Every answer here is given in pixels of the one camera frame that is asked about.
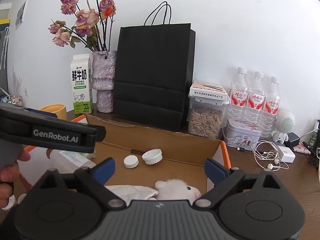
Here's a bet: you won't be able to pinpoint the black power adapter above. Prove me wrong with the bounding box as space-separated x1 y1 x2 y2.
285 132 302 148

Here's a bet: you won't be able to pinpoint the metal wire rack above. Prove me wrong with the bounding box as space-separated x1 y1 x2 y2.
0 86 23 107

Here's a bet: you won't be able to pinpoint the white green milk carton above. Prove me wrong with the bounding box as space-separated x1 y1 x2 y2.
70 54 93 114

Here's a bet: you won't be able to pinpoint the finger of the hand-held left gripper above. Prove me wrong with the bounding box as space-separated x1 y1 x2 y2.
0 104 106 143
24 107 58 118

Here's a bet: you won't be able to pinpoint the white ribbed cap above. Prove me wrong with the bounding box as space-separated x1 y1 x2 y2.
142 149 163 165

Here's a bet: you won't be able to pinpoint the white earphones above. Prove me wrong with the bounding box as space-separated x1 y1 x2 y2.
251 140 289 172

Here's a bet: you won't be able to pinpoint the clear water bottle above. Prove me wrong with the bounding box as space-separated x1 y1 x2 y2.
229 67 250 120
260 76 281 140
246 71 266 125

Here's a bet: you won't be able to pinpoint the yellow mug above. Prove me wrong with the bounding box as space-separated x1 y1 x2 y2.
39 103 68 120

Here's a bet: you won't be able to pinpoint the white smooth cap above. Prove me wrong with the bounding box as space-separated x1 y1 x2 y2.
1 195 16 209
124 155 140 168

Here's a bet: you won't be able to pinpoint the clear seed container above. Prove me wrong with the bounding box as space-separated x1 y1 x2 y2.
187 95 230 139

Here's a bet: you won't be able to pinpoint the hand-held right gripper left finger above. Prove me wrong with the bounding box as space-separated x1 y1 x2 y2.
32 157 127 208

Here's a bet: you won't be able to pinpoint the black paper bag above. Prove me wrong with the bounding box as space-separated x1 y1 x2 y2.
112 1 196 132

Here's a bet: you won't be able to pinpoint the pink printed tube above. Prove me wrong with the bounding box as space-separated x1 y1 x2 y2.
293 144 313 155

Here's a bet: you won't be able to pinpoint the floral tin box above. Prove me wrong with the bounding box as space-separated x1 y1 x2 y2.
222 118 262 148

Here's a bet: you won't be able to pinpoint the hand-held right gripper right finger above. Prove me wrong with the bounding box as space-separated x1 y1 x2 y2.
194 158 292 209

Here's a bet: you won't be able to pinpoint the flat white printed box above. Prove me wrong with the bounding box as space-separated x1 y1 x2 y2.
189 81 229 99

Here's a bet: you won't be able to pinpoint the purple mottled vase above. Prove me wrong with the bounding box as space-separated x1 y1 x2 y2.
91 50 118 113

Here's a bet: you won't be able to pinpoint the white robot speaker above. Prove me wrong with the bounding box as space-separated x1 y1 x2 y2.
271 109 295 144

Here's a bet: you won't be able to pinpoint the dried rose bouquet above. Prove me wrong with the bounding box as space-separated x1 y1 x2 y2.
48 0 117 52

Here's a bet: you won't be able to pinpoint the clear cotton swab box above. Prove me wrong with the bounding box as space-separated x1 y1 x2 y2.
46 149 97 170

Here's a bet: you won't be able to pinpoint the small green bottle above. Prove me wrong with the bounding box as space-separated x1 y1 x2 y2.
310 120 320 152

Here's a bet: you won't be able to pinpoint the wall poster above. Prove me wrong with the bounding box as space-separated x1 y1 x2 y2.
14 0 27 30

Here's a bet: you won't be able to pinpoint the white charger block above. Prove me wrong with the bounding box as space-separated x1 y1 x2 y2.
277 146 296 163

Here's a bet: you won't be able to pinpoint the white cloth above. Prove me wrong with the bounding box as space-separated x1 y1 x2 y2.
105 184 159 204

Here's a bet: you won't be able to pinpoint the white yellow plush toy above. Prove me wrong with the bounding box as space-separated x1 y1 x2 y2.
154 179 202 201

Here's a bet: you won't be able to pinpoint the red cardboard box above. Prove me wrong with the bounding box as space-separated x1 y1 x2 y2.
15 114 231 200

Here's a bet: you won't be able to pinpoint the person's left hand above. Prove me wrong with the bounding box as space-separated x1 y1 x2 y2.
0 150 31 209

